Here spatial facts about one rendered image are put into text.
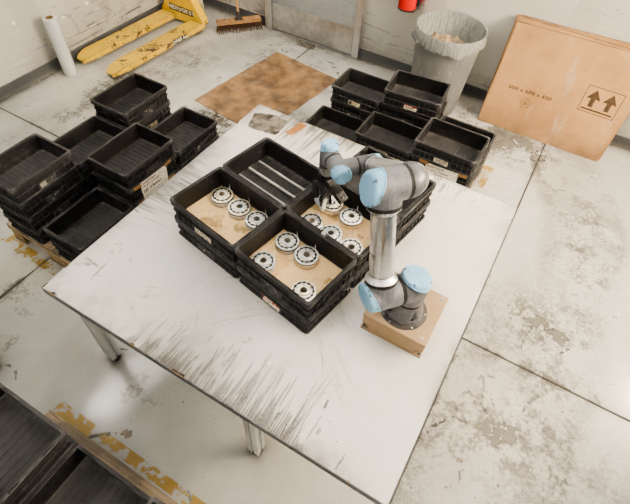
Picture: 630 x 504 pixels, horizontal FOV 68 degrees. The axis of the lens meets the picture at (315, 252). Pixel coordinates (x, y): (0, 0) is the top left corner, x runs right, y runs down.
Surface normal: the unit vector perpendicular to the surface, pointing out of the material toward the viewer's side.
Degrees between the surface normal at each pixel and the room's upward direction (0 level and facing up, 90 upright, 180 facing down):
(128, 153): 0
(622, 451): 0
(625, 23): 90
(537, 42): 81
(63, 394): 0
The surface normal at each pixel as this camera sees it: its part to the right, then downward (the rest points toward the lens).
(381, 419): 0.05, -0.62
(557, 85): -0.47, 0.52
